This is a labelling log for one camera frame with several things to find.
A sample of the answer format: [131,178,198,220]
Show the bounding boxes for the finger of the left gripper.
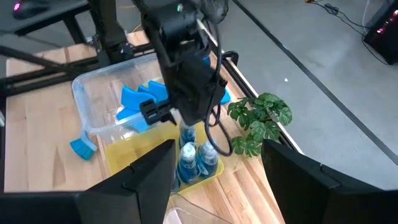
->
[170,107,187,127]
[186,104,217,126]

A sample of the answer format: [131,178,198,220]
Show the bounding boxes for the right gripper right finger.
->
[261,139,361,224]

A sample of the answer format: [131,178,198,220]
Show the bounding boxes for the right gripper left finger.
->
[76,139,177,224]

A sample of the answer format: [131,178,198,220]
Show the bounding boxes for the blue scrub sponge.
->
[129,117,151,134]
[115,106,139,121]
[120,85,158,112]
[138,80,171,103]
[219,88,232,106]

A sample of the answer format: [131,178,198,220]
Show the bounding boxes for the clear handled plastic container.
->
[163,191,234,224]

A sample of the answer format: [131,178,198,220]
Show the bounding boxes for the blue bristle dish brush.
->
[69,129,98,162]

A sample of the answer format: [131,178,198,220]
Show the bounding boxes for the yellow plastic bin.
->
[104,121,225,194]

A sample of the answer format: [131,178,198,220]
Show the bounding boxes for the black table clamp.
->
[221,50,240,68]

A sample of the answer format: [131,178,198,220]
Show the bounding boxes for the small green artificial plant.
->
[226,92,294,158]

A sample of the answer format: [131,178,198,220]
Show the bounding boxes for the large clear plastic bin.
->
[71,52,175,144]

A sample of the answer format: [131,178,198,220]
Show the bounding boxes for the dark desk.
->
[0,0,91,35]

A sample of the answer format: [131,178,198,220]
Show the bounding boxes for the black computer tower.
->
[363,0,398,66]

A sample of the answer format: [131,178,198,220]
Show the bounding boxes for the black computer mouse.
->
[12,0,47,20]

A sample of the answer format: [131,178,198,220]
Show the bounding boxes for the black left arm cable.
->
[203,18,234,157]

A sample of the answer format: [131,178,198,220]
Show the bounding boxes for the black floor cables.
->
[304,0,374,47]

